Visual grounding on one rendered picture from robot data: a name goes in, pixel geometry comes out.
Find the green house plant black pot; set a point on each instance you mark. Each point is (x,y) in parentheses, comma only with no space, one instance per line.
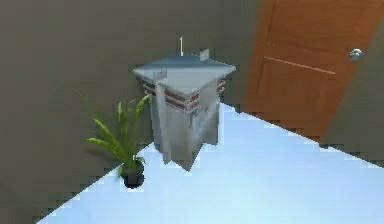
(128,146)

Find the silver round door knob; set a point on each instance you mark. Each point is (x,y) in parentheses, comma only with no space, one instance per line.
(356,54)

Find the small grey upright block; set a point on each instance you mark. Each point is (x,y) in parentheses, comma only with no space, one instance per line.
(204,54)

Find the brown wooden room door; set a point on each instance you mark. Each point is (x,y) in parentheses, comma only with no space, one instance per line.
(300,73)

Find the thin pale upright stick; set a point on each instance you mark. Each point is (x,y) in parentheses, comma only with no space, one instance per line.
(181,46)

